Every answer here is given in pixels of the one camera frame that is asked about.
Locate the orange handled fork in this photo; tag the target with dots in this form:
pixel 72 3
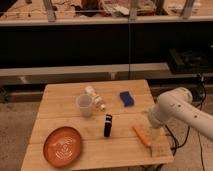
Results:
pixel 143 138

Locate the black upright eraser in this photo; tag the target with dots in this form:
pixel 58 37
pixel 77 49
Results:
pixel 108 125

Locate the white plastic bottle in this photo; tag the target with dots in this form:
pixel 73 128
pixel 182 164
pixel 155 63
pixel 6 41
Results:
pixel 97 99

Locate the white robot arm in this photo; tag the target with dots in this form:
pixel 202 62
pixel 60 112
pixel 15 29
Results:
pixel 177 103

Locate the blue sponge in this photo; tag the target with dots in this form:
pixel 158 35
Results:
pixel 126 99

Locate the translucent gripper tip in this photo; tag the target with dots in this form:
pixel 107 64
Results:
pixel 154 134

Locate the orange round plate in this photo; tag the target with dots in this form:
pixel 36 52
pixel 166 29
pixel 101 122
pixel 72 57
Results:
pixel 62 146

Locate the black box on shelf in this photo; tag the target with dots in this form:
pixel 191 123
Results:
pixel 190 61

